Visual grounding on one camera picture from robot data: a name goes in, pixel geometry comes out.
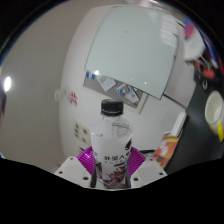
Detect white mug with yellow handle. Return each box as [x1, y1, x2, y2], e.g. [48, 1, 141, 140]
[203, 89, 224, 143]

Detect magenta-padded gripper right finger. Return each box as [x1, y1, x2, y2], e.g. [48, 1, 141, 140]
[125, 146, 168, 188]

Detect colourful printed book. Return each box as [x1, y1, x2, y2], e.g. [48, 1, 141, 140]
[153, 131, 183, 169]

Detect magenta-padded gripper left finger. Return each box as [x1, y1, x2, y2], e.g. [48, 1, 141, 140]
[54, 145, 98, 188]

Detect small flat white box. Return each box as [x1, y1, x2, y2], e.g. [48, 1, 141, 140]
[171, 110, 188, 138]

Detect red floor number sign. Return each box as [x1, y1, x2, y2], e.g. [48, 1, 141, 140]
[68, 89, 79, 108]

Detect white-labelled bottle with black cap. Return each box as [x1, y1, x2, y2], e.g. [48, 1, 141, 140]
[89, 98, 134, 189]

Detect black and red tool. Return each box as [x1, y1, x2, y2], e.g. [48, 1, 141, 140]
[194, 56, 221, 91]

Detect whiteboard on stand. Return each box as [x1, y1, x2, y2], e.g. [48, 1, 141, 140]
[84, 4, 183, 100]

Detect large white wall poster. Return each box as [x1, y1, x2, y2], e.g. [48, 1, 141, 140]
[72, 119, 91, 148]

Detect ceiling light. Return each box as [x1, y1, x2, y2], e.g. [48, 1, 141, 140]
[3, 75, 13, 93]

